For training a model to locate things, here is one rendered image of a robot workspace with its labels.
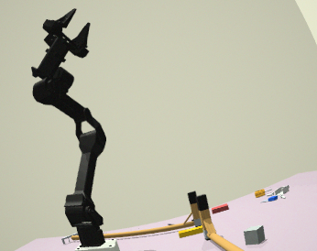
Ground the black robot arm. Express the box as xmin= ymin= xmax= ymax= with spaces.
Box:
xmin=31 ymin=56 xmax=106 ymax=247

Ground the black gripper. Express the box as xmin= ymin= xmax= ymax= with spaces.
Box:
xmin=43 ymin=8 xmax=91 ymax=65

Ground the yellow rectangular block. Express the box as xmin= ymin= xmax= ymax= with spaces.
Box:
xmin=179 ymin=226 xmax=203 ymax=238

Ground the scraper with blue handle and grey blade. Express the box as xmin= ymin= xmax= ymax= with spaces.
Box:
xmin=263 ymin=196 xmax=278 ymax=202

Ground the red rectangular block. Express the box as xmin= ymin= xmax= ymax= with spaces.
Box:
xmin=212 ymin=203 xmax=229 ymax=213

